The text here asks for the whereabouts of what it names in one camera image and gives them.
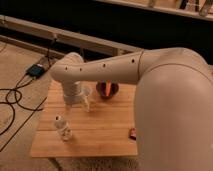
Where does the wooden table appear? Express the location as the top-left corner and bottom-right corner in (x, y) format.
(30, 81), (137, 158)

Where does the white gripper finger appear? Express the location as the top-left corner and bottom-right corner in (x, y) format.
(83, 99), (90, 112)
(66, 105), (72, 112)

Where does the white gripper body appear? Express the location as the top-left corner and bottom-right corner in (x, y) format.
(62, 82), (83, 105)

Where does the black floor cable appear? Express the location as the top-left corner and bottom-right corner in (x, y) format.
(0, 41), (58, 153)

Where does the orange carrot in bowl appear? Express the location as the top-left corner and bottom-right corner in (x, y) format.
(105, 82), (111, 96)

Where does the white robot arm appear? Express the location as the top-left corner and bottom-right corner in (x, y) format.
(51, 47), (213, 171)

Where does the long baseboard rail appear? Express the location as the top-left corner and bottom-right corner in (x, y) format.
(0, 15), (141, 56)

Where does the dark red bowl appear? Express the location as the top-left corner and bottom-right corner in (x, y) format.
(96, 82), (119, 99)

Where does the red black snack bar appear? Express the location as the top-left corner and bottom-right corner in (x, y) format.
(129, 128), (136, 140)

